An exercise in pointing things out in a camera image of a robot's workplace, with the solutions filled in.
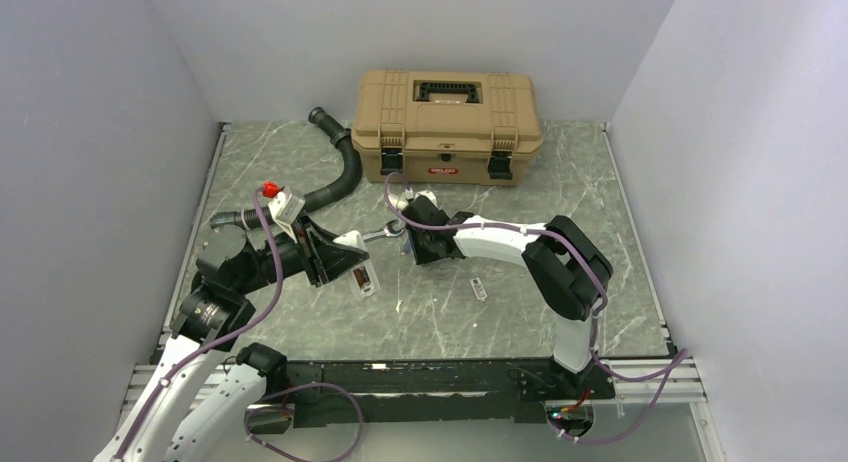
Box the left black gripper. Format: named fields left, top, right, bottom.
left=235, top=210, right=369, bottom=294

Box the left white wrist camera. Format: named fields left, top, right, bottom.
left=261, top=182, right=305, bottom=239

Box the silver combination wrench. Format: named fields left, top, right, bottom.
left=362, top=220, right=405, bottom=243

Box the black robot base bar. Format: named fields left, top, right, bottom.
left=248, top=357, right=616, bottom=434

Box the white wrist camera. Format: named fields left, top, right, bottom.
left=412, top=190, right=438, bottom=206
left=261, top=182, right=305, bottom=239

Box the aluminium frame rail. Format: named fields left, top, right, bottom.
left=121, top=359, right=707, bottom=417

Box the white battery cover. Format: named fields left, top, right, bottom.
left=469, top=277, right=488, bottom=301

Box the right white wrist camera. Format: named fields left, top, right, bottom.
left=412, top=190, right=438, bottom=206

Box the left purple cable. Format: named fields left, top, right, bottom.
left=112, top=185, right=366, bottom=462

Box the black corrugated hose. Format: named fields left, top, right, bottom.
left=209, top=107, right=364, bottom=232

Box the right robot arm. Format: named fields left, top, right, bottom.
left=400, top=196, right=614, bottom=397

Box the tan plastic toolbox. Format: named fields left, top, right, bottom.
left=352, top=69, right=544, bottom=186

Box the white AC remote control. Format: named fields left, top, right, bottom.
left=334, top=230, right=381, bottom=300

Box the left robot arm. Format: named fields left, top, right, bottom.
left=95, top=216, right=377, bottom=461

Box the white pipe elbow fitting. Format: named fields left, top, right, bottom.
left=387, top=193, right=409, bottom=212

